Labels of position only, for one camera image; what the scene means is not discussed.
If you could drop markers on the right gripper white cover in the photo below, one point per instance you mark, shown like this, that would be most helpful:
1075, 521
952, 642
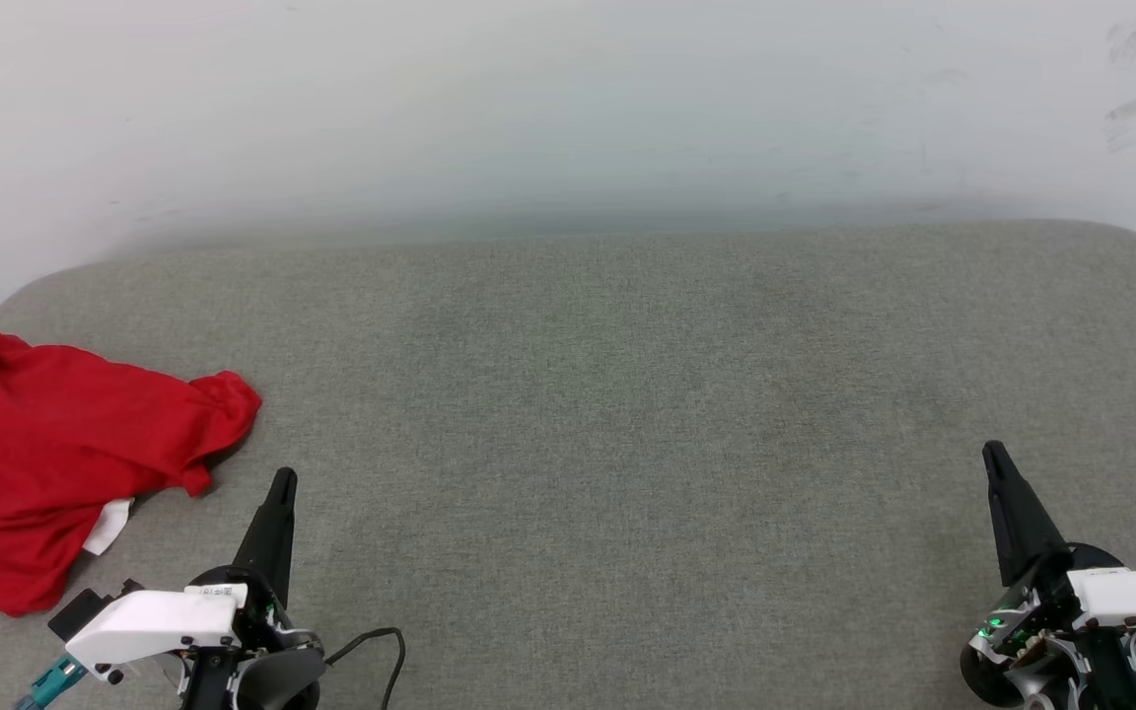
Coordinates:
1135, 597

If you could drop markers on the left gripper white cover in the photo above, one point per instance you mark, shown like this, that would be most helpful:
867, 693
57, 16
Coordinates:
154, 621

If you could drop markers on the red and white t-shirt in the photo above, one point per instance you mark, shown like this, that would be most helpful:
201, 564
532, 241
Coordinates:
45, 454

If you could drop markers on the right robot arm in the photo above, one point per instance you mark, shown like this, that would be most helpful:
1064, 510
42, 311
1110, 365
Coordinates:
1100, 675

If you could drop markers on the grey fabric sofa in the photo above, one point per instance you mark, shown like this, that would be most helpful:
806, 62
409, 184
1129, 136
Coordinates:
627, 444

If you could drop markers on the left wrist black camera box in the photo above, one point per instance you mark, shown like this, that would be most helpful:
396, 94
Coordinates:
85, 609

